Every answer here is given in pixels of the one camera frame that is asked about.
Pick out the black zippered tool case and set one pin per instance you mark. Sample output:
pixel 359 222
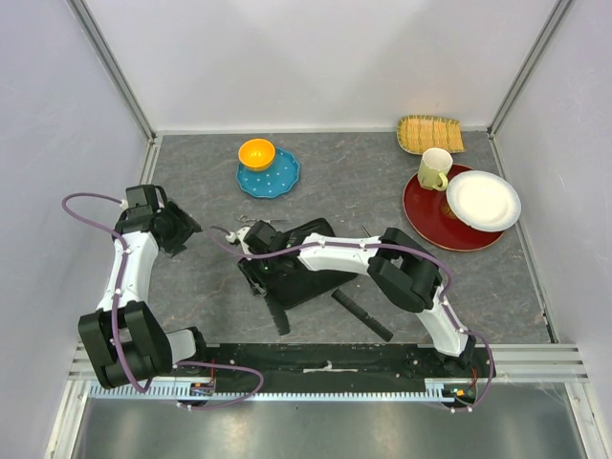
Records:
pixel 303 285

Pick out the pale green mug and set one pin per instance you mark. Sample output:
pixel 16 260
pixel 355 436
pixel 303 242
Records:
pixel 434 168

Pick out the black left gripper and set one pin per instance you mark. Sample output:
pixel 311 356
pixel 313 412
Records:
pixel 185 227

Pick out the red round plate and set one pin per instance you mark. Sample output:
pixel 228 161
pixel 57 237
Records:
pixel 429 213

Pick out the woven bamboo tray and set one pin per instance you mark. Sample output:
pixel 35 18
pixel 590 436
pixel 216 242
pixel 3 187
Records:
pixel 417 133

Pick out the white paper plate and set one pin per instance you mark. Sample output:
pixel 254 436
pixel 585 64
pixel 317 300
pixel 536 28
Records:
pixel 483 201

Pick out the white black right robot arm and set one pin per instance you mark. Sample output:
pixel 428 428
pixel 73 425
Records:
pixel 404 272

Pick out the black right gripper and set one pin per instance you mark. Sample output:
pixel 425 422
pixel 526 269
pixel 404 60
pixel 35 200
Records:
pixel 259 282

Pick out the black straight comb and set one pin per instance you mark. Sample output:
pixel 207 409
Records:
pixel 361 315

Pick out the silver hair scissors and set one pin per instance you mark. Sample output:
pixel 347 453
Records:
pixel 247 220

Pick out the blue polka dot plate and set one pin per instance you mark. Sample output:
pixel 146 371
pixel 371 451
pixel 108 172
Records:
pixel 276 180

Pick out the orange bowl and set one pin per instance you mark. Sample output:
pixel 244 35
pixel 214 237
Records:
pixel 256 154

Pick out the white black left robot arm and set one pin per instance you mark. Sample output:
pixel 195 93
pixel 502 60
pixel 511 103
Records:
pixel 123 340

